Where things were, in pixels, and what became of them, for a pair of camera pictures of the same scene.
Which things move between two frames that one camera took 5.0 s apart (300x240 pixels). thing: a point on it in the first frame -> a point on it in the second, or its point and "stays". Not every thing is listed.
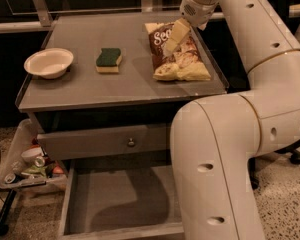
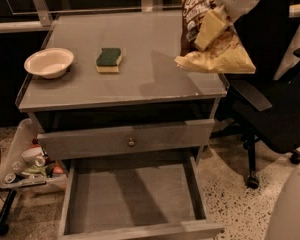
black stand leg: x=2 y=225 stays
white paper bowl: x=48 y=63 stays
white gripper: x=197 y=13 -> x=240 y=1
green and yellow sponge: x=108 y=60 stays
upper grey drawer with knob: x=103 y=141 stays
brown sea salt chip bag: x=184 y=62 -> x=225 y=54
